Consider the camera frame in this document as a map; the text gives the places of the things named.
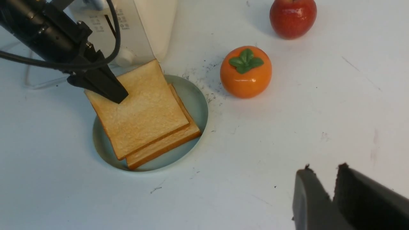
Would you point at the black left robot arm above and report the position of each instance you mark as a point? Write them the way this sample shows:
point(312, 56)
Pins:
point(10, 22)

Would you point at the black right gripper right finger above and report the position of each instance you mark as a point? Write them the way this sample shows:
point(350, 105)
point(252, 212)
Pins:
point(368, 205)

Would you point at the light green plate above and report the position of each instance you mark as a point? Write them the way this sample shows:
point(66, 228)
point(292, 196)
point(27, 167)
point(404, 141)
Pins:
point(196, 104)

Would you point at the toast slice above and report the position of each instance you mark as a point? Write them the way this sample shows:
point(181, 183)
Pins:
point(167, 143)
point(149, 112)

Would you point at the orange persimmon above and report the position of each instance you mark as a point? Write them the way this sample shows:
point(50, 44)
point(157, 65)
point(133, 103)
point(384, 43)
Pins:
point(246, 72)

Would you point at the white two-slot toaster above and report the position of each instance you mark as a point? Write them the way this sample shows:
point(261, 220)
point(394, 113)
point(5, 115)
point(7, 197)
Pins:
point(146, 27)

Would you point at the red apple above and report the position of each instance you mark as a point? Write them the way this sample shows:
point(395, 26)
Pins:
point(291, 19)

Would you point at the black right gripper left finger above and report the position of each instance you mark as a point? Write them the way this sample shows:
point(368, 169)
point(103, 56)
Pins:
point(312, 207)

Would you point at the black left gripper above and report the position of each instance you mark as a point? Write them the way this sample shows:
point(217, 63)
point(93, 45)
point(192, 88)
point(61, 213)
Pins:
point(50, 33)

